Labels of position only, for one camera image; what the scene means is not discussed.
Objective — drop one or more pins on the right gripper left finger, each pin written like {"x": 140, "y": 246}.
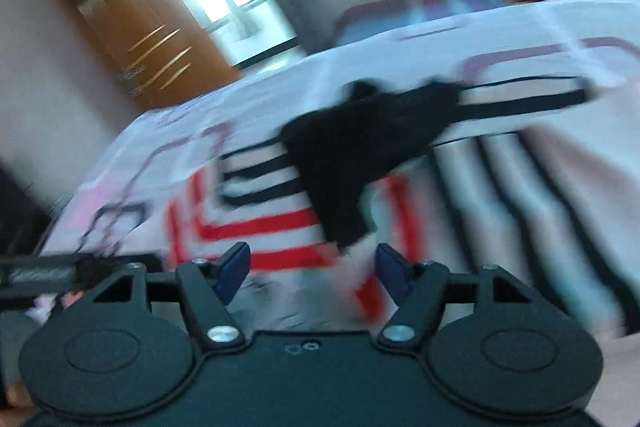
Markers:
{"x": 206, "y": 290}

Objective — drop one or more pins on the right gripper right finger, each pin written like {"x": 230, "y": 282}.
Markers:
{"x": 418, "y": 290}

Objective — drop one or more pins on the striped white black red sweater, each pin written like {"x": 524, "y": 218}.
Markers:
{"x": 539, "y": 175}

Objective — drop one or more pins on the patterned white pink bedsheet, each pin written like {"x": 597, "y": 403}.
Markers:
{"x": 502, "y": 355}

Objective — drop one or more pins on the brown wooden door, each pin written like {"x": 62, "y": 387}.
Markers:
{"x": 155, "y": 50}

